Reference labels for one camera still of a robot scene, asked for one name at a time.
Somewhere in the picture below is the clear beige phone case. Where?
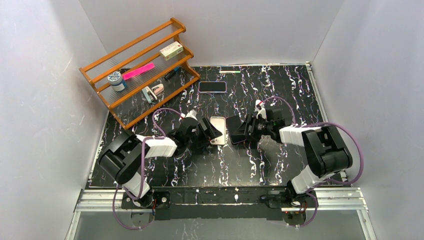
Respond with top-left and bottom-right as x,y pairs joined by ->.
210,116 -> 227,146

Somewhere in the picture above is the phone with pink edge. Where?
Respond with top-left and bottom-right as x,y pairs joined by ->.
229,134 -> 247,145

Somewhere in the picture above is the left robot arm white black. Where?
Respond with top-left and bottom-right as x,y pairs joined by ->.
96,116 -> 225,200

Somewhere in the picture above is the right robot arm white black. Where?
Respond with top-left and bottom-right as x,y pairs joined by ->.
225,108 -> 353,198

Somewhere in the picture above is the white green pen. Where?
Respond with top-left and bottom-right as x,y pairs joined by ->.
218,70 -> 241,75

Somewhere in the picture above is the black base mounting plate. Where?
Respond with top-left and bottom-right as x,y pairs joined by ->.
119,186 -> 318,225

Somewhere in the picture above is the pink mini stapler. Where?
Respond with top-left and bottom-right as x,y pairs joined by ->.
151,83 -> 165,95

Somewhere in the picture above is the black marker with blue cap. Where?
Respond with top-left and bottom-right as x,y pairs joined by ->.
163,66 -> 181,81

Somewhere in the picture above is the orange wooden shelf rack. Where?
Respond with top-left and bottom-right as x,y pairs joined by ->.
79,17 -> 200,130

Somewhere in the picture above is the neon pink flat strip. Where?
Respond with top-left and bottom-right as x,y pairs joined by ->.
122,62 -> 155,80

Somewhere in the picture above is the white box with red label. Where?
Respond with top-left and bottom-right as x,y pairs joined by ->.
159,41 -> 184,61

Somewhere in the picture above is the white jar patterned lid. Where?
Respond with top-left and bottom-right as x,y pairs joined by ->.
107,71 -> 127,92

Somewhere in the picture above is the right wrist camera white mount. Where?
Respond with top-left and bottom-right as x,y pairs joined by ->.
254,99 -> 267,120

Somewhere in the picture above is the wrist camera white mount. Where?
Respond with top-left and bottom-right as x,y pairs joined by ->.
254,99 -> 267,120
184,110 -> 198,121

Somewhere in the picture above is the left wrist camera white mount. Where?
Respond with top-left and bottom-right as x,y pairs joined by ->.
184,110 -> 198,121

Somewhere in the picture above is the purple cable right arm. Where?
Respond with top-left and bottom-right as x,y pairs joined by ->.
258,96 -> 365,228

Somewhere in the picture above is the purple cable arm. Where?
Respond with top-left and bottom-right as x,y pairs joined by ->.
258,96 -> 365,228
111,107 -> 186,231

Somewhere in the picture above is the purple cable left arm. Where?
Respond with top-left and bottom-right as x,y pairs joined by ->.
111,107 -> 186,231

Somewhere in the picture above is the aluminium rail frame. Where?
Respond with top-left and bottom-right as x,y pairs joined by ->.
65,63 -> 368,240

